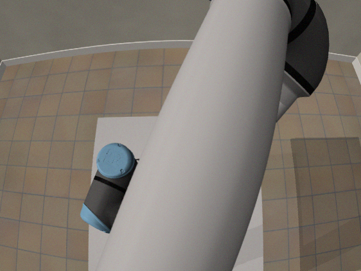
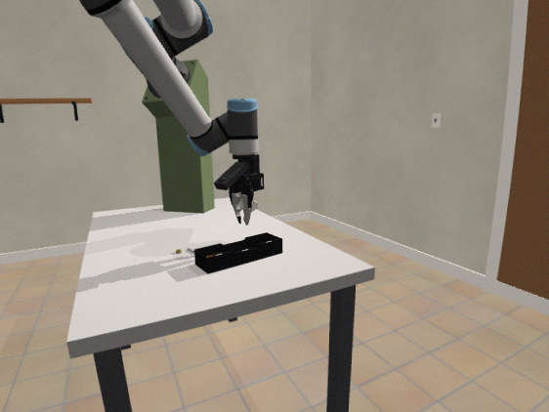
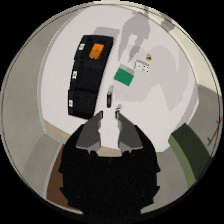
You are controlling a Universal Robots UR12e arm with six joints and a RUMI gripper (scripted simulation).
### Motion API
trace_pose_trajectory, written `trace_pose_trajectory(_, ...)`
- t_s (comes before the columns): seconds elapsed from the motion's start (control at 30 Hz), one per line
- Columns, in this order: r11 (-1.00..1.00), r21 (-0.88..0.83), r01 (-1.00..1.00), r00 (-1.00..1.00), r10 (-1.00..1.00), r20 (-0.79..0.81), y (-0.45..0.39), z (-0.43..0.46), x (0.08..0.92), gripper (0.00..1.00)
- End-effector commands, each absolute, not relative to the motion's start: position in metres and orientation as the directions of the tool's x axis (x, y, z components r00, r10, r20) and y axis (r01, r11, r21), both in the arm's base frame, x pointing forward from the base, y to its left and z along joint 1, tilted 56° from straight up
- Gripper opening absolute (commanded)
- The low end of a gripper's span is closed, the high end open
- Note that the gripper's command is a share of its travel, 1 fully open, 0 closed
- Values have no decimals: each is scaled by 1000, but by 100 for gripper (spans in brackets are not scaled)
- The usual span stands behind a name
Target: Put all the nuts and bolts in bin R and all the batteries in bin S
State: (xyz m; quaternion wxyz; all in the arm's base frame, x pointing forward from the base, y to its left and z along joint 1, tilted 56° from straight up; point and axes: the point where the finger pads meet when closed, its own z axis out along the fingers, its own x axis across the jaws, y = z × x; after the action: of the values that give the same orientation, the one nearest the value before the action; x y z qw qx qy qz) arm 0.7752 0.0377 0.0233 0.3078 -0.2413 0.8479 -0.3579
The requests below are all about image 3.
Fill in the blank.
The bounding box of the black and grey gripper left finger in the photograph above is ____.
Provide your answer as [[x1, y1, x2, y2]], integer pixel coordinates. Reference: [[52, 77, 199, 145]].
[[58, 110, 103, 174]]

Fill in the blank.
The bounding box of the orange rectangular block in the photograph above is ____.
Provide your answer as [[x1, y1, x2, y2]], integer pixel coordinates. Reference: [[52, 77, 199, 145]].
[[89, 44, 104, 60]]

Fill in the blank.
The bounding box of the white domino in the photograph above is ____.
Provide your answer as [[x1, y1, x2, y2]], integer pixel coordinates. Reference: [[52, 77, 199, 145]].
[[134, 62, 149, 74]]

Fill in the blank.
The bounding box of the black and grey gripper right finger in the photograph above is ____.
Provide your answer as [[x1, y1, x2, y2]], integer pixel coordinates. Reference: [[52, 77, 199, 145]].
[[115, 111, 161, 173]]

